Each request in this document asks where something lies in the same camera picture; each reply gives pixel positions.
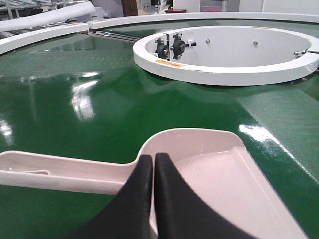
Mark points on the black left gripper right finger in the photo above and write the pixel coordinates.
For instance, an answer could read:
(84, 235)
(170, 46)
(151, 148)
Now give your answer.
(181, 213)

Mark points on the black bearing right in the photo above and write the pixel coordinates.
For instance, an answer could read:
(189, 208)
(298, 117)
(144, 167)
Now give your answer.
(179, 46)

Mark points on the white rail segment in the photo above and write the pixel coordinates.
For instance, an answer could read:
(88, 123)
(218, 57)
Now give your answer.
(17, 41)
(110, 22)

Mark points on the black bearing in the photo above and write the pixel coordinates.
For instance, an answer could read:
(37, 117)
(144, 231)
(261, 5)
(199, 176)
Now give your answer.
(179, 46)
(162, 50)

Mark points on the green conveyor belt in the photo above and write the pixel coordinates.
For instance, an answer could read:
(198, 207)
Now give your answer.
(83, 96)

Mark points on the white foam roll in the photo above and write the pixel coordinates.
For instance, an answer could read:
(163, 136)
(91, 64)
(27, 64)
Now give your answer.
(48, 17)

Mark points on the black bearing left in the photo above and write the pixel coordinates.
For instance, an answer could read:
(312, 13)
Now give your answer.
(162, 50)

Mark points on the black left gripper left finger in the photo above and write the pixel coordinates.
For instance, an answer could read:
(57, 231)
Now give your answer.
(127, 215)

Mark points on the far metal rollers gap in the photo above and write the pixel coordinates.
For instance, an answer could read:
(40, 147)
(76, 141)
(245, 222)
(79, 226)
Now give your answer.
(115, 36)

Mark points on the white outer rail right segment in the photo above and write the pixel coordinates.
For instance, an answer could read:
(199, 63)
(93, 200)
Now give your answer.
(110, 22)

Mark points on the white outer rail left segment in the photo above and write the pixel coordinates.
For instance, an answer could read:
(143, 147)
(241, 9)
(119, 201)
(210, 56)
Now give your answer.
(17, 41)

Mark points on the pink plastic dustpan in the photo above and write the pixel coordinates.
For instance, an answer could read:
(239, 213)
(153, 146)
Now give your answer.
(215, 164)

